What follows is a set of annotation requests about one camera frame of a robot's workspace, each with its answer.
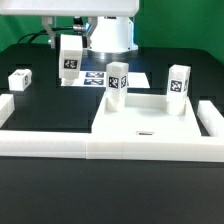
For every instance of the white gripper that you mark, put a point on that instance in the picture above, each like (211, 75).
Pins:
(48, 8)

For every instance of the white square table top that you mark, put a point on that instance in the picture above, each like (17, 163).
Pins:
(144, 114)

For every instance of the white sheet with AprilTags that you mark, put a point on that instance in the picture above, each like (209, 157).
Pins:
(100, 79)

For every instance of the white U-shaped fence wall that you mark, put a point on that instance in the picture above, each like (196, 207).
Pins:
(209, 147)

